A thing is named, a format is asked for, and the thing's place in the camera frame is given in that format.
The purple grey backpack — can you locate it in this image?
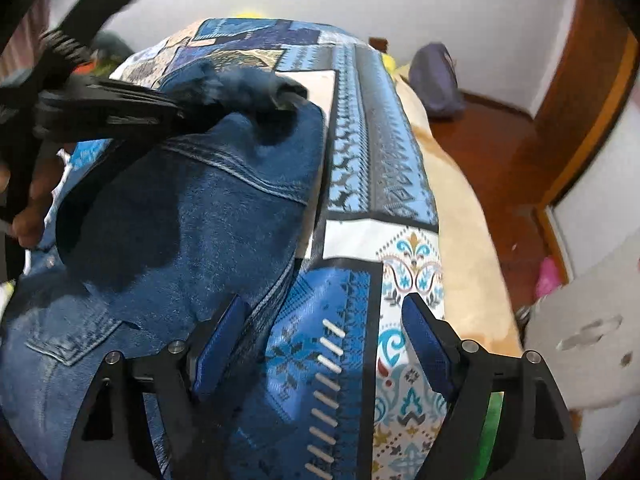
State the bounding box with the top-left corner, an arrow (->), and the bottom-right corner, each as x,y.
409,42 -> 465,118

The patchwork patterned bedspread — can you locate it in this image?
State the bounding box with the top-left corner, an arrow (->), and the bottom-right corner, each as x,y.
34,16 -> 446,480

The pink object on floor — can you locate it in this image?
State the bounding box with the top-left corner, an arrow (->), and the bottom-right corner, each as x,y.
535,256 -> 563,300

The clutter pile with orange box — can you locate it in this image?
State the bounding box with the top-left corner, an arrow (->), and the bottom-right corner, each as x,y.
74,30 -> 134,77

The blue denim jacket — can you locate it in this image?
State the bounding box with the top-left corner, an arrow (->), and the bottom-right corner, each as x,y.
1,58 -> 324,479

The person's left hand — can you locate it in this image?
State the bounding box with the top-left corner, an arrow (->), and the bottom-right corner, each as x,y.
1,142 -> 76,249

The brown wooden door frame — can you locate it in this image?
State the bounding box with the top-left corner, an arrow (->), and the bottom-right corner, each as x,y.
504,0 -> 639,284

